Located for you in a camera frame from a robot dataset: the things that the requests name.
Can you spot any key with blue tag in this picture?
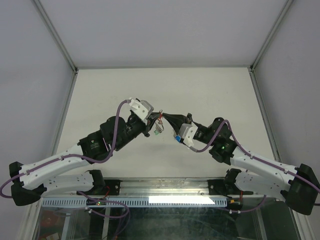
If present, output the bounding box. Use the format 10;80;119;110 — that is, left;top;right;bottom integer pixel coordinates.
174;135;183;143

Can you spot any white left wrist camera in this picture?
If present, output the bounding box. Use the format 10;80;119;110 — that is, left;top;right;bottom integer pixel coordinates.
128;98;154;125

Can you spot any aluminium mounting rail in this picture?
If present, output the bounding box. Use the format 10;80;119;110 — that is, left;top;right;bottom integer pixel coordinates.
44;176;300;198

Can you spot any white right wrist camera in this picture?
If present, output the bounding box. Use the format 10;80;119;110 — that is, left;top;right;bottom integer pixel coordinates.
178;122;198;148

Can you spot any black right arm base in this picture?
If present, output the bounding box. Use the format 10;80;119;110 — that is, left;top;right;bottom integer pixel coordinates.
207;168;254;198

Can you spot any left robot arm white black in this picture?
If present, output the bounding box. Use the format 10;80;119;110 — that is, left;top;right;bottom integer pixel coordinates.
9;111;162;207

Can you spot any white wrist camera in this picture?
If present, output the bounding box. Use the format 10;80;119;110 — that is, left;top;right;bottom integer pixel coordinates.
178;122;198;148
128;98;154;125

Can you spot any left aluminium frame post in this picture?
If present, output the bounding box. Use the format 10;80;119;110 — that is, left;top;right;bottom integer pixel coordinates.
31;0;79;155

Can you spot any metal keyring with clips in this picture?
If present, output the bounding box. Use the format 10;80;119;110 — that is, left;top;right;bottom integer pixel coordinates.
154;118;165;133

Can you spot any white slotted cable duct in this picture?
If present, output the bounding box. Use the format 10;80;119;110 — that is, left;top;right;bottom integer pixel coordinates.
41;195;228;208

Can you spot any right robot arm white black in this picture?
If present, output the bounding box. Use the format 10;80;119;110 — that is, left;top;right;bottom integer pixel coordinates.
163;113;320;216

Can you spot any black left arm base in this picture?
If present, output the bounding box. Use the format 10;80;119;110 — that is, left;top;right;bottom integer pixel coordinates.
80;169;122;197

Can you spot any aluminium frame post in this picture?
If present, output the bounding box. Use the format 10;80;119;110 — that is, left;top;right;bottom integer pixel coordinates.
247;0;296;163
31;0;79;155

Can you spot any right aluminium frame post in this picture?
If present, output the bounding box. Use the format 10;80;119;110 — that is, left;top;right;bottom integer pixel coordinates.
247;0;296;163

